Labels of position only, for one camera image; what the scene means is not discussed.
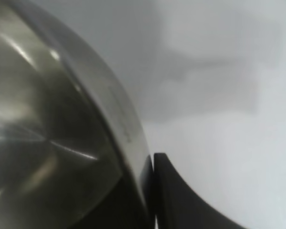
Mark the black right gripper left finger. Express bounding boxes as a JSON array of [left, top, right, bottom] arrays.
[[71, 177, 146, 229]]

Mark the stainless steel mixing bowl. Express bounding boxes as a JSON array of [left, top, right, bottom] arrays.
[[0, 0, 154, 229]]

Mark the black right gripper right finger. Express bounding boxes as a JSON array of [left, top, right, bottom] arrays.
[[153, 152, 244, 229]]

